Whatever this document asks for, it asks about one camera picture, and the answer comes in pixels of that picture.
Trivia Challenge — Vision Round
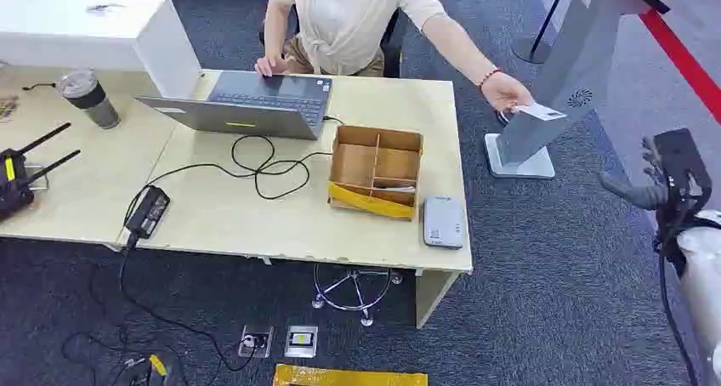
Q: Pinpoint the white card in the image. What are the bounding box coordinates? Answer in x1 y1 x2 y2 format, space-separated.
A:
511 102 568 122

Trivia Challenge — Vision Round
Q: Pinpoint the closed floor socket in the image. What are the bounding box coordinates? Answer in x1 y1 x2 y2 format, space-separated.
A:
283 325 320 359

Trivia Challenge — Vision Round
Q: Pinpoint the person's left hand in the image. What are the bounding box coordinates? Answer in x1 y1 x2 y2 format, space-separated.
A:
480 71 535 112

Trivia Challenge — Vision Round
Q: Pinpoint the black power adapter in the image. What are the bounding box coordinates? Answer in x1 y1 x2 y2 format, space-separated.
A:
124 185 171 240

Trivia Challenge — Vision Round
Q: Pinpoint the white partition box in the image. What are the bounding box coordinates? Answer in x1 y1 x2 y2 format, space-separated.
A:
0 0 202 99

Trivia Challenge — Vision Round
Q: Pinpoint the grey card reader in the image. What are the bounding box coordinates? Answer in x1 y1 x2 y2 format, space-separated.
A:
423 196 465 251

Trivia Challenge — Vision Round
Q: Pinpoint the grey kiosk stand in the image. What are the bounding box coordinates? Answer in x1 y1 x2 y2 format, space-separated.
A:
485 0 672 179

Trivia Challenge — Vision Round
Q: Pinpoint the black round post base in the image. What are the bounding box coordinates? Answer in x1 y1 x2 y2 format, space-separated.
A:
511 0 573 65

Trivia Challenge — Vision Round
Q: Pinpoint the grey tumbler with lid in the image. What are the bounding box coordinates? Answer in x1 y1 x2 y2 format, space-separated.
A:
56 69 121 130

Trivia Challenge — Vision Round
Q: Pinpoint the black laptop power cable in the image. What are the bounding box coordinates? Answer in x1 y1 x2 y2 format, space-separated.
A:
122 114 346 227

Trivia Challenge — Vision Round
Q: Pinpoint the person's right hand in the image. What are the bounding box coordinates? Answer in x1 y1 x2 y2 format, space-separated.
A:
254 55 289 78

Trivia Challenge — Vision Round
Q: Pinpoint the grey laptop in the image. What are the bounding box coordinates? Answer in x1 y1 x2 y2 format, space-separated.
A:
134 71 333 142

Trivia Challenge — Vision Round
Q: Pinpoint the yellow tape strip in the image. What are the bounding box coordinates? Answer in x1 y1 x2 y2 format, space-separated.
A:
328 181 417 221

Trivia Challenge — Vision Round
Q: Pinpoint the yellow taped sheet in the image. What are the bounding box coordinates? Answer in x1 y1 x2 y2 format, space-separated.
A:
273 363 429 386

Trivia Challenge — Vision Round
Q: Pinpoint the open floor socket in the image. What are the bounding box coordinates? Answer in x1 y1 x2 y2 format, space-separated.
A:
238 325 275 359

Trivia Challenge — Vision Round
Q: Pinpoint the black mains cable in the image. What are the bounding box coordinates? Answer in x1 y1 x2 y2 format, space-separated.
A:
60 234 260 386

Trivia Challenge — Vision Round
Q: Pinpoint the chrome stool base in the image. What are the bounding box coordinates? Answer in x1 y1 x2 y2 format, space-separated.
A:
311 263 405 327

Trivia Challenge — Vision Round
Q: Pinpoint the black radio unit with antennas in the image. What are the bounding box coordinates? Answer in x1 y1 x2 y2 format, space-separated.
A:
0 122 82 222

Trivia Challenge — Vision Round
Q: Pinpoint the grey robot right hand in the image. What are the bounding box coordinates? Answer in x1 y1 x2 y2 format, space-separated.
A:
598 128 713 216

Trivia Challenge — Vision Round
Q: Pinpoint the person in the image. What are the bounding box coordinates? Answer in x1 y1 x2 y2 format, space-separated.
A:
254 0 535 112

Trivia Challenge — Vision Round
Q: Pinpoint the pale wooden desk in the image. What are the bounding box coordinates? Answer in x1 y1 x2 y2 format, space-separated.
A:
115 69 474 329
0 65 181 253

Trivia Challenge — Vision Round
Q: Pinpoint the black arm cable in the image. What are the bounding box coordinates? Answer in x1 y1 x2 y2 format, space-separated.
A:
657 239 700 386

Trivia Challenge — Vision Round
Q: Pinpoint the wooden card box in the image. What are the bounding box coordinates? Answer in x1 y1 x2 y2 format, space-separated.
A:
327 125 424 222

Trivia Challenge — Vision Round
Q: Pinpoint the red barrier belt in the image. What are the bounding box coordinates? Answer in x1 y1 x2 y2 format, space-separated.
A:
638 9 721 126

